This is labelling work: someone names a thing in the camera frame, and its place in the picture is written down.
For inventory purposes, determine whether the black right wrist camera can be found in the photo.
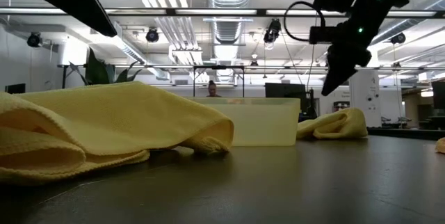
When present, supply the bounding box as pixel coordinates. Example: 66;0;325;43
308;24;337;45

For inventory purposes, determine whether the translucent yellow plastic bin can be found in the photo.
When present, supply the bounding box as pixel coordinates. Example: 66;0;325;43
186;97;301;147

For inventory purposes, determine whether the black computer monitor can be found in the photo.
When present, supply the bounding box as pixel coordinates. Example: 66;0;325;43
264;82;307;99

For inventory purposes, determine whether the black table border frame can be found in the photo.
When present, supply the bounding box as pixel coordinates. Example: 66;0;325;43
366;127;445;141

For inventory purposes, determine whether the dark background monitor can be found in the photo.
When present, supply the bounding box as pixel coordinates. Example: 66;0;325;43
432;80;445;111

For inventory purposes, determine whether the green plant in white pot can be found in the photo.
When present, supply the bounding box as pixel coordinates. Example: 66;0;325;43
68;47;143;86

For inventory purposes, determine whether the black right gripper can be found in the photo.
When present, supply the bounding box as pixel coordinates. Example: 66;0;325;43
321;18;375;97

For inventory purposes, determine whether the black right camera cable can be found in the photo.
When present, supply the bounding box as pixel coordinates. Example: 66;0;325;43
283;0;327;43

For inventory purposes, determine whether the yellow microfiber towel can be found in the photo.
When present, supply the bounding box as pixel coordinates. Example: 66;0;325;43
296;107;369;140
0;80;234;186

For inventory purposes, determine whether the black wall screen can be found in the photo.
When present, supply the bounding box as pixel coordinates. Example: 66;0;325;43
5;83;26;95

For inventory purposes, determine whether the silver ventilation duct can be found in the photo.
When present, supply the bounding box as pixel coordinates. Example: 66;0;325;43
204;0;254;44

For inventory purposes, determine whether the black round ceiling fixture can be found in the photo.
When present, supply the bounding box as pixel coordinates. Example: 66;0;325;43
263;17;282;44
145;27;160;43
26;31;43;49
389;31;407;46

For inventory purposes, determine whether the red storage shelf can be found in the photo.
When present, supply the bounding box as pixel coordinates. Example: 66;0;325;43
332;101;351;113

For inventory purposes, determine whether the white pillar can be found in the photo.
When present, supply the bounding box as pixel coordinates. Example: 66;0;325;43
348;69;382;129

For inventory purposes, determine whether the black overhead light bar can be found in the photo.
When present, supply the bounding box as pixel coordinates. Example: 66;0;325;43
0;6;445;19

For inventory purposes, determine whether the person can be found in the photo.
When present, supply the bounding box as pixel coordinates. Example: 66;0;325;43
205;80;223;98

